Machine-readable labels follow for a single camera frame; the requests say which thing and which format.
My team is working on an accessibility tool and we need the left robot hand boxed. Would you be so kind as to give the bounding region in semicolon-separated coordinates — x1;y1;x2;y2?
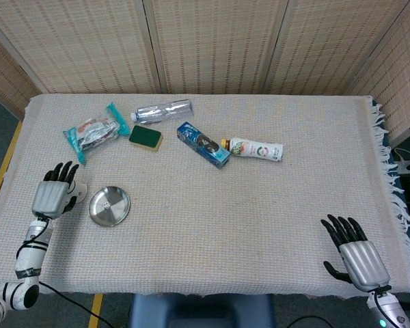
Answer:
31;161;81;219

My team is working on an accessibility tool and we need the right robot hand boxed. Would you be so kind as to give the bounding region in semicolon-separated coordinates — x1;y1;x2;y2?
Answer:
320;214;391;292

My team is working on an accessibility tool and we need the white paper cup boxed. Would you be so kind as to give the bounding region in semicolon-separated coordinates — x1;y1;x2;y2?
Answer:
68;182;88;203

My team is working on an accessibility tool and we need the round steel dish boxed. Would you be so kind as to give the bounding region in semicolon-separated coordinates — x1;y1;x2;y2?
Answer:
88;185;131;228

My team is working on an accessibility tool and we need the teal snack packet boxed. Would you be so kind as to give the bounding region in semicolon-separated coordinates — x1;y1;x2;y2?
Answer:
62;101;131;165

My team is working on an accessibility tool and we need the green yellow sponge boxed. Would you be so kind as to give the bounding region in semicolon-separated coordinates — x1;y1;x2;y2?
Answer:
128;124;164;152

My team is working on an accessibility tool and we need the bamboo folding screen panel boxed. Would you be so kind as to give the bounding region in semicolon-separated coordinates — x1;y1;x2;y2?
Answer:
344;0;410;148
263;0;410;97
0;25;42;121
0;0;163;96
143;0;290;96

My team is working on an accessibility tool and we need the clear plastic water bottle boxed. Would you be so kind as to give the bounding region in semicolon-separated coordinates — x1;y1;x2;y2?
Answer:
130;98;195;124

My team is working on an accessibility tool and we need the beige woven tablecloth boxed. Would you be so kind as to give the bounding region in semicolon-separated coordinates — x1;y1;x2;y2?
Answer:
0;93;410;297

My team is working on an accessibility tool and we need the white drink bottle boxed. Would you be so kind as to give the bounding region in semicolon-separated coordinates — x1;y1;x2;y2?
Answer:
220;136;284;163

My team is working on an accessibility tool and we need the blue cookie box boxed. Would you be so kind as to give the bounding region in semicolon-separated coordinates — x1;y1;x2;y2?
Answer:
176;121;232;171

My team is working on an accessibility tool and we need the blue stool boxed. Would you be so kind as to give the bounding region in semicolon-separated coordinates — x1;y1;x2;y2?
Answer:
127;293;276;328

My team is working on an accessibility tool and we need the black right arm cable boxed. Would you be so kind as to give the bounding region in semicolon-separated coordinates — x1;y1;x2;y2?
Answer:
371;290;389;328

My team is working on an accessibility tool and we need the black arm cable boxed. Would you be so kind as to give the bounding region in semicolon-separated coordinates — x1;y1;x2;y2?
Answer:
15;217;116;328
371;290;389;328

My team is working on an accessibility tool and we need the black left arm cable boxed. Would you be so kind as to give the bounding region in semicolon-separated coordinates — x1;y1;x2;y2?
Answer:
15;217;116;328

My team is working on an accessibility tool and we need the white plastic bracket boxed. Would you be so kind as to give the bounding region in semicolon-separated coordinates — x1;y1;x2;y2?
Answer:
394;147;410;176

